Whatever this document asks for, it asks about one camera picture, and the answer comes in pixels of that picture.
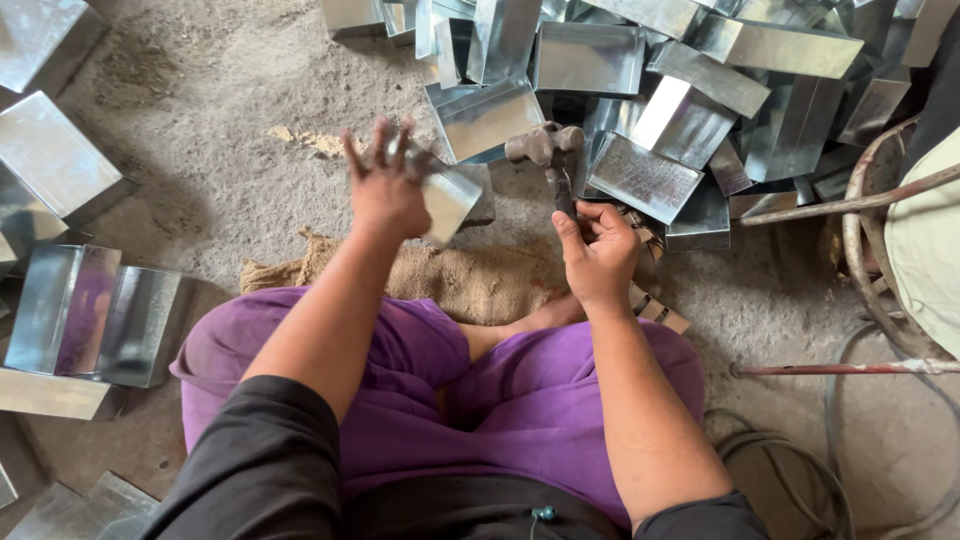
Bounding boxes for person's black shirt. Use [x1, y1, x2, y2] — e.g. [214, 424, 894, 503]
[141, 375, 774, 540]

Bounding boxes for round rusty metal stand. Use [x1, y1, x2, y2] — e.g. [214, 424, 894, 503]
[842, 114, 960, 363]

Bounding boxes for person's right hand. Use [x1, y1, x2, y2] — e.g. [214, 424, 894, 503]
[551, 199, 643, 309]

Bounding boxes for black cloth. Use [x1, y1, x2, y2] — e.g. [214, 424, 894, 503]
[898, 3, 960, 170]

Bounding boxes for red metal rod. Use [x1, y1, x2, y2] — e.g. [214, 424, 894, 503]
[730, 358, 960, 378]

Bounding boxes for heap of shiny metal boxes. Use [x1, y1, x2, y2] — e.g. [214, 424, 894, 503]
[321, 0, 960, 253]

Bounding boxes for small galvanized metal box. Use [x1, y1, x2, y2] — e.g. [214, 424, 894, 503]
[390, 138, 485, 249]

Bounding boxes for person's purple trousers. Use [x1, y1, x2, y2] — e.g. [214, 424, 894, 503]
[170, 287, 706, 531]

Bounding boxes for rusty ball-peen hammer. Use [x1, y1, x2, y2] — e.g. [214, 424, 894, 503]
[504, 122, 586, 222]

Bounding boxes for brown burlap sack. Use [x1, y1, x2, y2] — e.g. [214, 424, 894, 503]
[240, 227, 573, 327]

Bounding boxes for grey cables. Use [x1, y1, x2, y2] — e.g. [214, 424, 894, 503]
[703, 321, 960, 540]

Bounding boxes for person's left hand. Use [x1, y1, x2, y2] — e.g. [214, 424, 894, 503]
[339, 116, 438, 240]

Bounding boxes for row of finished metal boxes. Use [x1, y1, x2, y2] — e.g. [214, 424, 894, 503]
[0, 0, 183, 540]

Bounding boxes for stack of brown metal strips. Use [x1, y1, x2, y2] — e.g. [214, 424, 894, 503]
[621, 206, 692, 336]

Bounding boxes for person's bare foot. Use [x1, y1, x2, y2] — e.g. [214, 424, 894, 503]
[457, 294, 588, 363]

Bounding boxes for cream cloth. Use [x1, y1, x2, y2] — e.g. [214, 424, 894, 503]
[884, 126, 960, 361]

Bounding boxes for rusty metal rod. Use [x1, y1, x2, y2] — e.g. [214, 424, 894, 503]
[738, 163, 960, 228]

